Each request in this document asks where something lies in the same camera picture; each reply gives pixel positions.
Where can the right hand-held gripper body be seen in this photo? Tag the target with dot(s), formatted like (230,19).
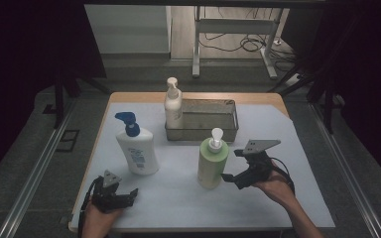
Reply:
(261,168)

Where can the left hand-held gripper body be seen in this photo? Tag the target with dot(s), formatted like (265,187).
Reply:
(105,198)

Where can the green bottle with white pump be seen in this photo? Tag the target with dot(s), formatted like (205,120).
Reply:
(211,165)

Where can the metal mesh basket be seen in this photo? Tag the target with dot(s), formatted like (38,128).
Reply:
(208,127)

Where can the white bottle with blue pump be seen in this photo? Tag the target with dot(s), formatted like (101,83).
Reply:
(138,152)

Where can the white pump bottle orange label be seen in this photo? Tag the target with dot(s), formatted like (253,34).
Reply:
(173,109)

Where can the person's left hand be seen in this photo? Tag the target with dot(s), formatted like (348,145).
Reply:
(99,218)

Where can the person's right hand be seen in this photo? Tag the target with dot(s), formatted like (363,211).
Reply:
(278,190)

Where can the pale blue table mat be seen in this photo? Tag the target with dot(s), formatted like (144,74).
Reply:
(178,205)

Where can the white power strip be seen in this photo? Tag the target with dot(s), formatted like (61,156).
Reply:
(294,80)

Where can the black metal stand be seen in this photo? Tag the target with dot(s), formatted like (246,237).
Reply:
(59,99)
(327,102)

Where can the dark curtain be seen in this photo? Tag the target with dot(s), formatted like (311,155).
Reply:
(20,49)
(370,66)

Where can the white cabinet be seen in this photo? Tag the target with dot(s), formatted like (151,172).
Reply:
(127,29)

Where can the aluminium rail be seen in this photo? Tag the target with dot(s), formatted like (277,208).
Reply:
(347,178)
(33,178)

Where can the white metal desk frame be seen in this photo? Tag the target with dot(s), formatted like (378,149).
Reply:
(233,25)

